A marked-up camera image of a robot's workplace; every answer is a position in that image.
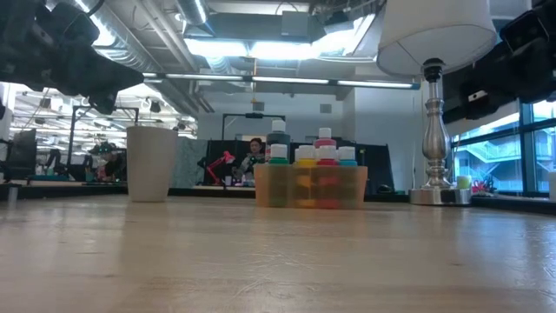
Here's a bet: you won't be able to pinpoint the orange translucent bin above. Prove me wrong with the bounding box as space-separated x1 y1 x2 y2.
254 163 369 211

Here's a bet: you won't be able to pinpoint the person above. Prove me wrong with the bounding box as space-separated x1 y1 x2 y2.
232 137 267 186
89 142 129 183

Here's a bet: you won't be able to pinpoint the red paint bottle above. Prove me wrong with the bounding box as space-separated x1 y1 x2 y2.
318 144 339 210

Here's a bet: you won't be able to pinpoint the black background gantry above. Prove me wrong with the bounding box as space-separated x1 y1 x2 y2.
69 105 140 175
221 112 287 141

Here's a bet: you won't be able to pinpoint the red desk lamp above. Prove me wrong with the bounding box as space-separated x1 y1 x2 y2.
205 150 236 186

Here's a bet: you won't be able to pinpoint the tall coral paint bottle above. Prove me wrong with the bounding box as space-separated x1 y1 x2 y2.
313 127 338 150

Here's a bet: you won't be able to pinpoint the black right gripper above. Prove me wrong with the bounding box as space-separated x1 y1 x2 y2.
459 41 522 122

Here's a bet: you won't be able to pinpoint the black background equipment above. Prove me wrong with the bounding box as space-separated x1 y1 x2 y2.
355 141 395 196

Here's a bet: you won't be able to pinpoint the tall grey paint bottle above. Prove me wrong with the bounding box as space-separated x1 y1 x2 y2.
266 119 292 160

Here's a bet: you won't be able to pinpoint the black background monitor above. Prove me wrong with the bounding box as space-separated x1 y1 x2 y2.
7 129 38 180

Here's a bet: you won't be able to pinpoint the horizontal light bar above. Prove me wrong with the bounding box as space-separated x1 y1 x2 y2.
142 71 421 91

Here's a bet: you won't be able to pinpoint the silver lamp with white shade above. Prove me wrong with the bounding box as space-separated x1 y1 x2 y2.
375 0 499 206

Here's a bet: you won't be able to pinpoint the silver ribbed air duct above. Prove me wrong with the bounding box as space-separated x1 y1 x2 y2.
175 0 210 27
73 0 183 75

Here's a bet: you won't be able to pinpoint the green paint bottle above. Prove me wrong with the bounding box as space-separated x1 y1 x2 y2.
268 143 290 208

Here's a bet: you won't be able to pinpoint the grey-blue background panel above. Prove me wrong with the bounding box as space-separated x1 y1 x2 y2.
172 137 210 189

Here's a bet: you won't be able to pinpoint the grey ceiling box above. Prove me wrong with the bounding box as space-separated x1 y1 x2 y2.
281 10 310 38

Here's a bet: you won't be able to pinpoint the turquoise paint bottle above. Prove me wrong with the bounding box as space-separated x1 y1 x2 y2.
337 146 359 169

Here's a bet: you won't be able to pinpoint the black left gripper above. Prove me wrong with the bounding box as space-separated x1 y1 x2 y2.
36 2 145 117

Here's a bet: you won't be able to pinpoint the red desk tools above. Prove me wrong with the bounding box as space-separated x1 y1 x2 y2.
472 178 496 195

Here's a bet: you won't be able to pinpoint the white paper cup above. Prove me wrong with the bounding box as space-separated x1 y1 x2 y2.
125 125 179 203

